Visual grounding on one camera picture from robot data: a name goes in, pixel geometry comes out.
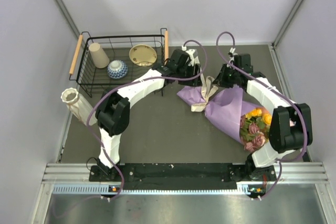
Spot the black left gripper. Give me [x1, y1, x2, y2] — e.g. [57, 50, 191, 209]
[176, 62, 202, 87]

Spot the cream printed ribbon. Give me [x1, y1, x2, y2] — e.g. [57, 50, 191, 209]
[191, 74, 218, 112]

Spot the purple wrapping paper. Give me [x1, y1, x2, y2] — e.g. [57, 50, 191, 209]
[177, 87, 261, 144]

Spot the mixed flower bouquet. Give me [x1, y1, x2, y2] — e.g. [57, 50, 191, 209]
[239, 107, 272, 153]

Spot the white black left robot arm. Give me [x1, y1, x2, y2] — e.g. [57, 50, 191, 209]
[96, 49, 201, 180]

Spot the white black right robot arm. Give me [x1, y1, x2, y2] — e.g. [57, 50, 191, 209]
[215, 52, 312, 180]

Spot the white ribbed ceramic vase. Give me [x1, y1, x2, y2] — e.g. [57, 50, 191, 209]
[60, 88, 93, 125]

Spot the cream floral plate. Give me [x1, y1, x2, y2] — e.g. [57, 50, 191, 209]
[129, 44, 158, 67]

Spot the blue white patterned bowl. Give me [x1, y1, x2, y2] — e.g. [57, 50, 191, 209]
[107, 60, 128, 80]

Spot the beige upturned cup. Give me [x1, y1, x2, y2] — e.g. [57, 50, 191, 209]
[89, 42, 110, 69]

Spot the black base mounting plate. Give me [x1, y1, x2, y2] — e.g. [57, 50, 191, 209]
[89, 163, 276, 183]

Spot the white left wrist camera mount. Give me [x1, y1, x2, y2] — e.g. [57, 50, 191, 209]
[181, 46, 200, 67]

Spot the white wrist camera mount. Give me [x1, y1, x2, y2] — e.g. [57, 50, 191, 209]
[181, 46, 200, 67]
[228, 47, 236, 63]

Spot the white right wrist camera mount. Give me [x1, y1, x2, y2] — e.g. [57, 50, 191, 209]
[228, 47, 236, 63]

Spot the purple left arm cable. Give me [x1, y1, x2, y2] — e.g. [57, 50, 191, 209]
[86, 39, 208, 200]

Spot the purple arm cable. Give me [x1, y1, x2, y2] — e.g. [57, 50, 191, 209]
[215, 31, 308, 200]
[86, 39, 208, 200]

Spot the black wire dish rack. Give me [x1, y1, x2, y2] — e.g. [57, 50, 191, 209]
[69, 28, 169, 97]

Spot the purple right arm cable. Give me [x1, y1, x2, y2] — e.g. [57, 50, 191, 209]
[215, 31, 308, 200]

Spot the grey slotted cable duct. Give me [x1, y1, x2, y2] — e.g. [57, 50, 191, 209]
[52, 184, 266, 195]

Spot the aluminium front frame rail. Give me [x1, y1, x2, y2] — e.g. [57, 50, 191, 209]
[42, 162, 328, 184]

